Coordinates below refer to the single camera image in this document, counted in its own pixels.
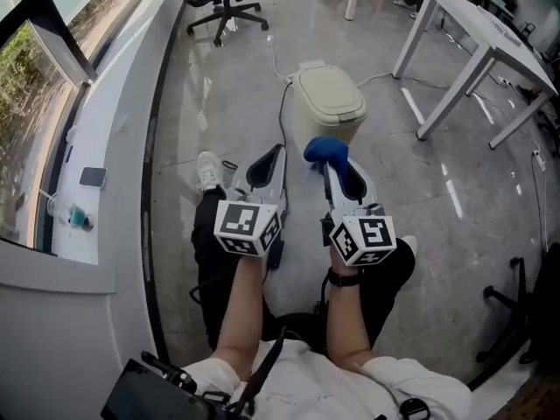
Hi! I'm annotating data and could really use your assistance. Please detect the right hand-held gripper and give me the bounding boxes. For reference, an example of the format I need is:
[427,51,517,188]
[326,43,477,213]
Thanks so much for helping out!
[320,157,397,267]

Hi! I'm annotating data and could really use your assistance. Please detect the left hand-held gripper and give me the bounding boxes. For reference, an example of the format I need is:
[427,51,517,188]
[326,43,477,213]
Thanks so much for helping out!
[213,143,291,258]

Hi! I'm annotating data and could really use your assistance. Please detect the blue cloth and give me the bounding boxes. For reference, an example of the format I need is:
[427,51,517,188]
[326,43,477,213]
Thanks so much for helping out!
[304,136,352,192]

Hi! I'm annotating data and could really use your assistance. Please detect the beige plastic trash bin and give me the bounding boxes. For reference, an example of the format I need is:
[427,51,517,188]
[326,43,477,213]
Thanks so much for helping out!
[290,59,368,148]

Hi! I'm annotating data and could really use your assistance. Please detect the person's right forearm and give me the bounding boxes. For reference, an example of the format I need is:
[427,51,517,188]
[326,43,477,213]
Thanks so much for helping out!
[324,248,378,369]

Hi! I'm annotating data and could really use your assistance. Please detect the person's left forearm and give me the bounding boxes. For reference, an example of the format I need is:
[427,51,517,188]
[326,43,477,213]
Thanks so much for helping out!
[211,254,270,378]

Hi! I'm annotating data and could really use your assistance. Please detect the person's left white shoe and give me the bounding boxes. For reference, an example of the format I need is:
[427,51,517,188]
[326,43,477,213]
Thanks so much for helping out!
[195,150,228,199]

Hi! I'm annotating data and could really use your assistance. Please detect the black power adapter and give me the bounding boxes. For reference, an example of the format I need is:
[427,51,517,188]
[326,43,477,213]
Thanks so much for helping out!
[265,238,286,271]

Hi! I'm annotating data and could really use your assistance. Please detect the person's black trousers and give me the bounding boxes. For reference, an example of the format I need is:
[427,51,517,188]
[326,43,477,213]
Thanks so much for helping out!
[190,186,417,352]

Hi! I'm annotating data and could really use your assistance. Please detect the dark wristwatch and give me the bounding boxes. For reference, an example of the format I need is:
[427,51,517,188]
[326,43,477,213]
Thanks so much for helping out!
[327,267,365,288]

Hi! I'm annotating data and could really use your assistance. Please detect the black stool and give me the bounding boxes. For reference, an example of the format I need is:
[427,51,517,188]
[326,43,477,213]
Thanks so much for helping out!
[261,311,329,352]

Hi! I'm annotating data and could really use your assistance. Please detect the white curved window ledge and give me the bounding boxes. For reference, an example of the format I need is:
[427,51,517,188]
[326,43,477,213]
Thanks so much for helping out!
[0,0,189,297]

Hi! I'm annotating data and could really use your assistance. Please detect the grey smartphone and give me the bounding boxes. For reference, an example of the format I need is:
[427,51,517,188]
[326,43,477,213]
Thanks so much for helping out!
[79,166,109,188]

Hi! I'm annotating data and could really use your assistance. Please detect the teal bottle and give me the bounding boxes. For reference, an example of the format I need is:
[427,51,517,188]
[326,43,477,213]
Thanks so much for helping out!
[65,203,95,232]

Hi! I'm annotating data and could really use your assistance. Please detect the person's white shirt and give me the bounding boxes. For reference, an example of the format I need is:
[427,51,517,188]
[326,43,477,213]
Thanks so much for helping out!
[181,337,473,420]

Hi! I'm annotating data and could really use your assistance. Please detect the black chest-mounted device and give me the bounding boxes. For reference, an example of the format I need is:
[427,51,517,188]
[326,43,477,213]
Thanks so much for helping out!
[100,351,228,420]

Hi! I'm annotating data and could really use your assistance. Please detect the black power cable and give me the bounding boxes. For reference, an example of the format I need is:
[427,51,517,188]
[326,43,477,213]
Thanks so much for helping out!
[221,80,293,240]

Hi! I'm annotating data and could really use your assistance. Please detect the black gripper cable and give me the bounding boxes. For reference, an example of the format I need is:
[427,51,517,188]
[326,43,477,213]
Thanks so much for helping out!
[188,258,240,308]
[320,271,333,323]

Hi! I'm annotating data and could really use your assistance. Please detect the thick white cord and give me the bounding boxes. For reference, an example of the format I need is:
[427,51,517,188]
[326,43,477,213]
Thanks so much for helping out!
[356,71,450,89]

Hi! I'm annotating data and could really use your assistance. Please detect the thin white cable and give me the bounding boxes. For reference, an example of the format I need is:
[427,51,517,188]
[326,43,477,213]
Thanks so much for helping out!
[264,0,292,81]

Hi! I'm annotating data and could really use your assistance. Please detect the black shoulder strap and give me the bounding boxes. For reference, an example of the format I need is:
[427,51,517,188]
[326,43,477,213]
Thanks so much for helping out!
[227,325,288,415]

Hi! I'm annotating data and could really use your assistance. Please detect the black window frame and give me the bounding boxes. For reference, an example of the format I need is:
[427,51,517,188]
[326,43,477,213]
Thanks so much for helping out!
[0,0,128,257]

